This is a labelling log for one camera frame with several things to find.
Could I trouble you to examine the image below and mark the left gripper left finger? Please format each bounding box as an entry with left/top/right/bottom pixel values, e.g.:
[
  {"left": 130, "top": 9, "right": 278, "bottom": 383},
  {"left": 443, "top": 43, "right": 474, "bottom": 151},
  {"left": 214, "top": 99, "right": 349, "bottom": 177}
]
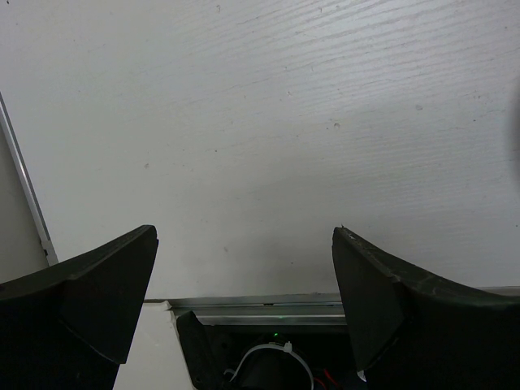
[{"left": 1, "top": 225, "right": 158, "bottom": 389}]

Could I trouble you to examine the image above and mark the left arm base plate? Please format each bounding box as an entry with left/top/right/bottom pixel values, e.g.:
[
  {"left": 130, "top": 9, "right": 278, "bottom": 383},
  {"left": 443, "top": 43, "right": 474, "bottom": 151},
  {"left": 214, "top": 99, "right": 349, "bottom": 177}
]
[{"left": 144, "top": 286, "right": 520, "bottom": 390}]

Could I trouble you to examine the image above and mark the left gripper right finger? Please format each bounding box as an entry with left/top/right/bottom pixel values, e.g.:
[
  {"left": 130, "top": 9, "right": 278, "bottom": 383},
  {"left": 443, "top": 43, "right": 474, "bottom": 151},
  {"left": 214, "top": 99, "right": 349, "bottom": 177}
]
[{"left": 332, "top": 227, "right": 519, "bottom": 389}]

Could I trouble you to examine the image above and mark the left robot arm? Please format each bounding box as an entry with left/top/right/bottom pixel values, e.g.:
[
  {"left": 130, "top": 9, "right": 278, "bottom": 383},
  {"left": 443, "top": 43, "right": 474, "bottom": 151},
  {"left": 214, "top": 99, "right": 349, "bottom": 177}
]
[{"left": 1, "top": 225, "right": 519, "bottom": 389}]

